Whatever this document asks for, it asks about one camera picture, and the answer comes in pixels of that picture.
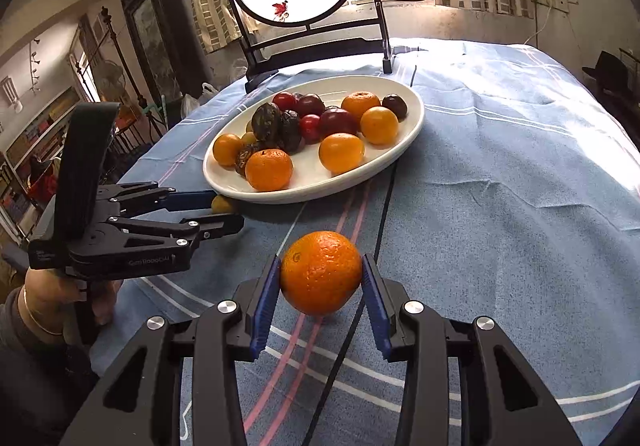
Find small yellow-green kumquat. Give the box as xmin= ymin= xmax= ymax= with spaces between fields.
xmin=210 ymin=195 xmax=238 ymax=214

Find small orange mandarin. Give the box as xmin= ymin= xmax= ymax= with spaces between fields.
xmin=245 ymin=149 xmax=294 ymax=192

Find large orange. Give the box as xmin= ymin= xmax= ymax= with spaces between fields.
xmin=280 ymin=230 xmax=362 ymax=317

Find wrinkled dark passion fruit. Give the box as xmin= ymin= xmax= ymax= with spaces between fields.
xmin=250 ymin=102 xmax=282 ymax=142

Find big dark passion fruit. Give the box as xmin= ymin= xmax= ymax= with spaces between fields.
xmin=277 ymin=110 xmax=303 ymax=154

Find red cherry tomato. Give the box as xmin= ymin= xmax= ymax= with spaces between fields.
xmin=272 ymin=92 xmax=298 ymax=112
xmin=299 ymin=114 xmax=321 ymax=145

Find orange citrus fruit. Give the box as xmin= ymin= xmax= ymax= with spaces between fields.
xmin=319 ymin=133 xmax=364 ymax=175

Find dark red plum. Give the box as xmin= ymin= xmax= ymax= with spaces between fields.
xmin=296 ymin=94 xmax=326 ymax=118

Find large red plum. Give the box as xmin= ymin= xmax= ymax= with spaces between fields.
xmin=318 ymin=108 xmax=358 ymax=138

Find small orange tangerine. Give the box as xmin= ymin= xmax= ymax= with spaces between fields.
xmin=359 ymin=106 xmax=399 ymax=146

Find dark cherry plum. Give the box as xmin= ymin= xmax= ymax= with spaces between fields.
xmin=382 ymin=94 xmax=408 ymax=121

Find person left forearm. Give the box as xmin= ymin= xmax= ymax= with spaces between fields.
xmin=0 ymin=290 xmax=99 ymax=445

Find person left hand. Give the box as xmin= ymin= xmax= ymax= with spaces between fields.
xmin=17 ymin=268 xmax=122 ymax=345

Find plastic bags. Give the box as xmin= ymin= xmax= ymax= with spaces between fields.
xmin=180 ymin=58 xmax=247 ymax=120

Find standing fan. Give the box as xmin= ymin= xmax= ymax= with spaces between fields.
xmin=92 ymin=60 xmax=128 ymax=102

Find coat rack stand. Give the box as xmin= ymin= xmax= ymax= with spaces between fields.
xmin=100 ymin=6 xmax=165 ymax=143

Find blue striped tablecloth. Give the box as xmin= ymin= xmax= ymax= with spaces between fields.
xmin=91 ymin=39 xmax=639 ymax=445

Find dark framed painting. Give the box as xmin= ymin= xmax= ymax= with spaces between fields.
xmin=120 ymin=0 xmax=207 ymax=102

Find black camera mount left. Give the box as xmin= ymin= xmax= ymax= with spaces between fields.
xmin=53 ymin=102 xmax=119 ymax=244

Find black cable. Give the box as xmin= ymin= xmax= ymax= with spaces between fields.
xmin=299 ymin=64 xmax=419 ymax=446

